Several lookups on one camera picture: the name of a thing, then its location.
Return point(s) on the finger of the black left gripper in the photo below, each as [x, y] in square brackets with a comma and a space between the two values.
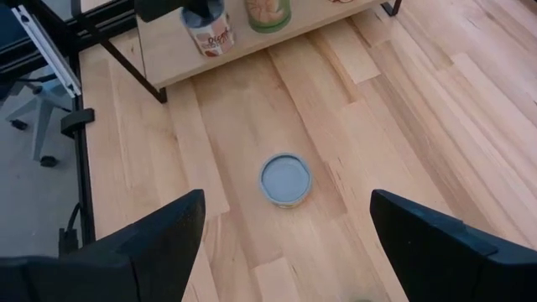
[159, 9]
[201, 6]

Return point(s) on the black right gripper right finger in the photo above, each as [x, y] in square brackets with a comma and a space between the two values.
[453, 268]

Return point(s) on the green oranges tall can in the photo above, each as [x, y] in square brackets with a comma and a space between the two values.
[268, 14]

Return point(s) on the short mushroom label can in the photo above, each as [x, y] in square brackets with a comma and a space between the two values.
[285, 178]

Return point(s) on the diced tomatoes tall can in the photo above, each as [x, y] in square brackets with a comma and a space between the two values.
[214, 40]

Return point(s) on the black aluminium table frame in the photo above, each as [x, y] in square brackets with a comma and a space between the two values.
[82, 189]

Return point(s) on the black table clamp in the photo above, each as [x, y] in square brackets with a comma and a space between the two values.
[77, 119]

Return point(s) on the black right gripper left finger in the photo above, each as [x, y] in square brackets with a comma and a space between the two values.
[126, 272]

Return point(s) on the office chair grey base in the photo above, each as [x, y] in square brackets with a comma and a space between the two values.
[42, 121]

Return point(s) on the light wooden board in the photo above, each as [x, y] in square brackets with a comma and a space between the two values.
[176, 58]

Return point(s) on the white aluminium bar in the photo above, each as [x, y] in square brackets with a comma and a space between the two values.
[50, 54]

